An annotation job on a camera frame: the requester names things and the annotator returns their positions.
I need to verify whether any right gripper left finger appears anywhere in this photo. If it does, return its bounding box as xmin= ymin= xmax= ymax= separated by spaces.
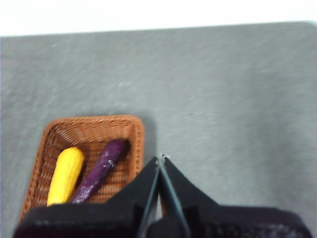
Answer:
xmin=14 ymin=157 xmax=161 ymax=238

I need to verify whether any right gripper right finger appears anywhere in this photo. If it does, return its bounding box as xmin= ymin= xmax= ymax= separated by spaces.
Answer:
xmin=160 ymin=157 xmax=313 ymax=238

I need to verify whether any purple eggplant with green stem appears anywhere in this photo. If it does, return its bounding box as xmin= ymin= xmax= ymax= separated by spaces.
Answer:
xmin=71 ymin=138 xmax=130 ymax=204

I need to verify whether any yellow corn cob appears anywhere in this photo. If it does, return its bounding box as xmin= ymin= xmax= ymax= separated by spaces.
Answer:
xmin=46 ymin=147 xmax=85 ymax=206

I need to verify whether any brown wicker basket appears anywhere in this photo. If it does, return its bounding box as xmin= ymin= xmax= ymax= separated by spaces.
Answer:
xmin=18 ymin=114 xmax=145 ymax=224

